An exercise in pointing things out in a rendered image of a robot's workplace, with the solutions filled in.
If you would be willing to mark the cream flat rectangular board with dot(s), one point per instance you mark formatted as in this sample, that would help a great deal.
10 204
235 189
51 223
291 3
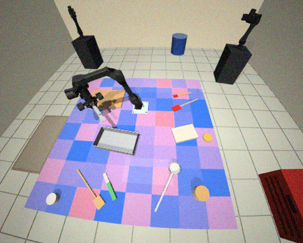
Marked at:
184 133

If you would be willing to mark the wooden cutting board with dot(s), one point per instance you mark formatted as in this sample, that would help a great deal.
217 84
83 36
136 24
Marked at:
112 98

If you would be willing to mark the white cylinder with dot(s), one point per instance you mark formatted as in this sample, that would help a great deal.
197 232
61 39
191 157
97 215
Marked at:
52 198

